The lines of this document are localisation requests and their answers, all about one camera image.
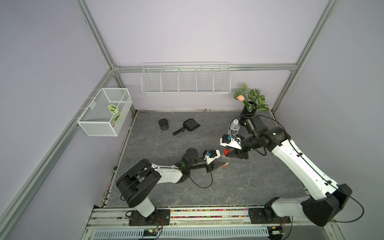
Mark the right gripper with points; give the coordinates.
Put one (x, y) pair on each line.
(238, 153)

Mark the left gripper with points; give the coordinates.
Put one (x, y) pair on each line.
(211, 168)

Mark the clear bottle white label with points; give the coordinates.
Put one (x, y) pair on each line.
(233, 129)

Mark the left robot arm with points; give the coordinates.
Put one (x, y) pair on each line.
(136, 184)

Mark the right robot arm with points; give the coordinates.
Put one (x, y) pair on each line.
(326, 197)

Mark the black vase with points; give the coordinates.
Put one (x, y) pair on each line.
(246, 113)

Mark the black scoop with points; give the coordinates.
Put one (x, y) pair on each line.
(189, 125)

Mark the artificial green plant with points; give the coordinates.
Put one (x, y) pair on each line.
(251, 98)

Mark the black round jar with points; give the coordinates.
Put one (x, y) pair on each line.
(164, 124)

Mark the green leaf in basket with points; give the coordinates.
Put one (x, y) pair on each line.
(113, 109)

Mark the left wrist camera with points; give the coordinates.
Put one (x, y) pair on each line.
(211, 155)

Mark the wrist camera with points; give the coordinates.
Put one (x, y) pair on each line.
(211, 155)
(229, 141)

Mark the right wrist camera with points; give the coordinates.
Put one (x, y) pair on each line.
(229, 141)

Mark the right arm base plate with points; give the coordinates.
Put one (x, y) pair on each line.
(264, 216)

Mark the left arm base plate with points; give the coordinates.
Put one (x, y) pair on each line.
(149, 217)

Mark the long white wire shelf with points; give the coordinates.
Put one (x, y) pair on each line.
(186, 78)

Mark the white wire basket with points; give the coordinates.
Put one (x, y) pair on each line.
(97, 121)

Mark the aluminium front rail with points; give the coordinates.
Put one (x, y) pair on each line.
(204, 223)

